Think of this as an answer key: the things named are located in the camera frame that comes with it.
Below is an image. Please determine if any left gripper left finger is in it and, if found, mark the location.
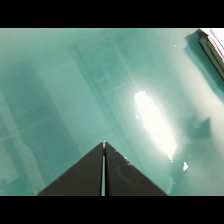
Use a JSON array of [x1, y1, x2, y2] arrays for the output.
[[37, 141, 105, 197]]

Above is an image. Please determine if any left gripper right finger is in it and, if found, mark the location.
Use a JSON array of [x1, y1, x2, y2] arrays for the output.
[[104, 141, 168, 197]]

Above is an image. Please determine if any silver frame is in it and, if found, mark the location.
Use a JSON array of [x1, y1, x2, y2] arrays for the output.
[[195, 27, 224, 81]]

